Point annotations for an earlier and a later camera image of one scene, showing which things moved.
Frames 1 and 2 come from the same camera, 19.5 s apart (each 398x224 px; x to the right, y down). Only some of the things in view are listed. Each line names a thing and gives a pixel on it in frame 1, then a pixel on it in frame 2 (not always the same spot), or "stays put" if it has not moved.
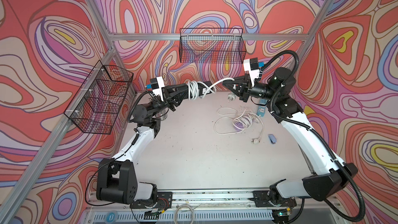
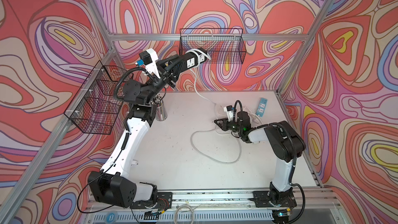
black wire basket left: (96, 108) stays put
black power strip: (202, 88) -> (194, 59)
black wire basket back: (212, 45) stays put
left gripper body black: (165, 105) -> (165, 81)
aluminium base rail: (210, 207) stays put
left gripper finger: (179, 100) -> (173, 74)
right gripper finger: (236, 89) -> (223, 123)
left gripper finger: (167, 90) -> (165, 64)
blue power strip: (261, 109) stays put
